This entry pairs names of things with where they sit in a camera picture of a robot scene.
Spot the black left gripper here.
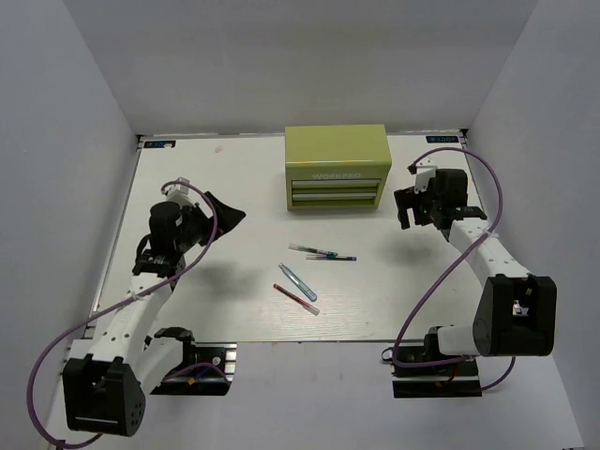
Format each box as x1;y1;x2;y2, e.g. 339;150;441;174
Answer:
176;192;247;253

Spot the green top drawer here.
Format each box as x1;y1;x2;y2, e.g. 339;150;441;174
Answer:
292;179;381;189

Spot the purple capped pen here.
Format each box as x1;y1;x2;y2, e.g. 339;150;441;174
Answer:
306;254;357;262

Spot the red pen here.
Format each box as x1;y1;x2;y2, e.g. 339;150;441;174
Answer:
273;283;320;316

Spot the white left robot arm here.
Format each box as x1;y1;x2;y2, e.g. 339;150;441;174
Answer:
62;186;246;437

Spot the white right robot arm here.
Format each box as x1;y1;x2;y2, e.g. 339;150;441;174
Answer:
394;165;557;374

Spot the green capped pen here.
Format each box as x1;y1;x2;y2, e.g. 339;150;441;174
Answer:
288;244;338;255

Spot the right corner label sticker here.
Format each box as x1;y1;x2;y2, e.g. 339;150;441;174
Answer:
426;135;459;145

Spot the corner label sticker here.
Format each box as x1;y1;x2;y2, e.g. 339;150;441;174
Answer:
426;135;459;145
143;140;176;149

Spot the light blue pen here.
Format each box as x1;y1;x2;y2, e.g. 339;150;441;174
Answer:
278;263;318;302

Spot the left corner label sticker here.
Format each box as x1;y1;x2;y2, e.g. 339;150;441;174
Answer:
143;140;176;149

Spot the green metal drawer chest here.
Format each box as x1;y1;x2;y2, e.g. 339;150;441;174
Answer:
284;125;392;211

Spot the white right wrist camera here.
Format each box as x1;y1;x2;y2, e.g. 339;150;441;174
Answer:
408;157;438;194

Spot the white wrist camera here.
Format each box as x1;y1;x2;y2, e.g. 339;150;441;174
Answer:
161;177;195;207
408;157;438;194

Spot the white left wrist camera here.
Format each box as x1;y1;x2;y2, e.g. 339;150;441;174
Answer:
161;177;195;207

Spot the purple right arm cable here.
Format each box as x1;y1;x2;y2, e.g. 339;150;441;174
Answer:
391;147;517;393

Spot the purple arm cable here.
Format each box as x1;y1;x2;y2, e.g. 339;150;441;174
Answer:
26;182;233;445
391;147;517;393

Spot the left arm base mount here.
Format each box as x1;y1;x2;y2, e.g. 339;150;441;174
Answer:
152;343;237;397

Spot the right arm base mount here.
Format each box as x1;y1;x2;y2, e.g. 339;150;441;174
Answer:
381;347;482;399

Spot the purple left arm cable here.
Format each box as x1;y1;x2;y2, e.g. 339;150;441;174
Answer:
26;182;233;445

